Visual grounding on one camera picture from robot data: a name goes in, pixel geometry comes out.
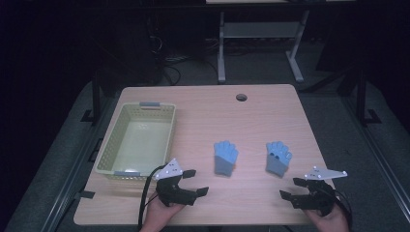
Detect tangle of floor cables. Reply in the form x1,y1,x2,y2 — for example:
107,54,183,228
151,33,194,86

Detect person's left hand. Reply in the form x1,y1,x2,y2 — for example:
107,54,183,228
140,191,187,232

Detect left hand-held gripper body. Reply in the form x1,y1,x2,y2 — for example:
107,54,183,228
154,158,198,208

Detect person's right hand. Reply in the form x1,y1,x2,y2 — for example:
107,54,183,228
304,202,351,232

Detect blue glove with dark spots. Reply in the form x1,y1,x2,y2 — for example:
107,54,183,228
265,140,294,178

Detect black table edge clip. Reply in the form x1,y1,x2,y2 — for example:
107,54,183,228
73,190,97,200

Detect aluminium rail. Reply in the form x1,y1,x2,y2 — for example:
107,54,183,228
340,96,410,224
41,96,114,232

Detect black metal stand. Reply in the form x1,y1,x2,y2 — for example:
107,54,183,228
80,71,103,126
353,67,383,128

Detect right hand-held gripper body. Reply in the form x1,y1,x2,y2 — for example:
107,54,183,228
289,165,349,218

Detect pale yellow perforated plastic basket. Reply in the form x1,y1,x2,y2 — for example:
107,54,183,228
94,101,177,182

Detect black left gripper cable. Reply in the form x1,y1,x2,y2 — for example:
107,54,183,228
137,163,167,231

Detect plain blue knit glove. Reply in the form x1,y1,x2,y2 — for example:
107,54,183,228
213,140,240,178

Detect grey metal desk frame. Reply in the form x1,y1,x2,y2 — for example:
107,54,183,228
217,9,310,84

